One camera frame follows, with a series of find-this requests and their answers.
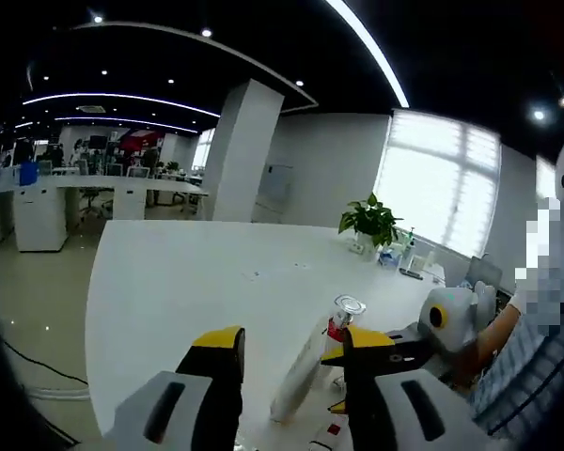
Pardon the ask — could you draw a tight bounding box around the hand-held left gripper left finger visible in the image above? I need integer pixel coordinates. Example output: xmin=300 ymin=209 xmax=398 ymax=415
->
xmin=105 ymin=325 xmax=246 ymax=451

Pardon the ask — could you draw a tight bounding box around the black office chair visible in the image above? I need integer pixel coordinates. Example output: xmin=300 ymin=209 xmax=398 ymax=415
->
xmin=79 ymin=187 xmax=115 ymax=221

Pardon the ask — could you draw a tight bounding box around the potted green plant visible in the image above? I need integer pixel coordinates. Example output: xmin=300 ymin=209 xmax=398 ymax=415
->
xmin=337 ymin=192 xmax=404 ymax=262

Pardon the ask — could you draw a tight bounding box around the white box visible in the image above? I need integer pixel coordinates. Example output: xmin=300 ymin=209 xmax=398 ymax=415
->
xmin=411 ymin=253 xmax=447 ymax=284

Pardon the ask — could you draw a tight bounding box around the white skincare tube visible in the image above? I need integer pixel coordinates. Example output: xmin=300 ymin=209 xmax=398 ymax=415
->
xmin=270 ymin=314 xmax=339 ymax=422

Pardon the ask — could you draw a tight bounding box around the blue box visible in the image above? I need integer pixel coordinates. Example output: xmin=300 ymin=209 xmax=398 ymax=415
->
xmin=18 ymin=162 xmax=39 ymax=187

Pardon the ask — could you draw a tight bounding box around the white skincare bottle clear cap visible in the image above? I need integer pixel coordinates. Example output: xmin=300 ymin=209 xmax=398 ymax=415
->
xmin=326 ymin=294 xmax=368 ymax=358

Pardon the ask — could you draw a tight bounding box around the row of white office desks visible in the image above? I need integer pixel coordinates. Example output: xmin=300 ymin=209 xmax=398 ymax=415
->
xmin=0 ymin=173 xmax=209 ymax=254

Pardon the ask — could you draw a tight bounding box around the grey office chair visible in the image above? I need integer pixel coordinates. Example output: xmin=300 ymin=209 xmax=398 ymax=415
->
xmin=467 ymin=256 xmax=504 ymax=293

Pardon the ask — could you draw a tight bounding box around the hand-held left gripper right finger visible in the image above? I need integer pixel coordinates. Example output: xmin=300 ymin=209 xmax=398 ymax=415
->
xmin=340 ymin=326 xmax=494 ymax=451

